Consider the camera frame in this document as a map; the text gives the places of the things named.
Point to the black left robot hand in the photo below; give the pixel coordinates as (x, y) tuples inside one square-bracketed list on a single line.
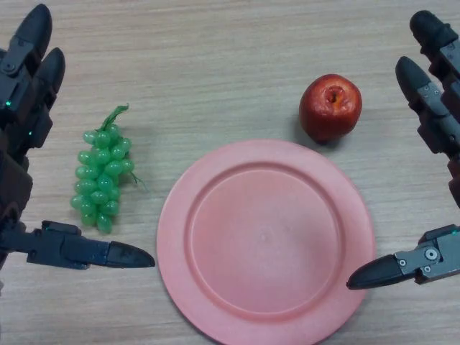
[(21, 90)]

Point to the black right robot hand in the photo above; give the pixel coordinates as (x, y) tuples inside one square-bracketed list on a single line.
[(436, 118)]

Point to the red apple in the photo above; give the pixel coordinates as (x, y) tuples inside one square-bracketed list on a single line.
[(328, 111)]

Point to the pink round plate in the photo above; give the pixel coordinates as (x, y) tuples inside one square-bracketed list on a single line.
[(266, 244)]

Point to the green grape bunch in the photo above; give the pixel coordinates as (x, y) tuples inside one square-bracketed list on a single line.
[(100, 172)]

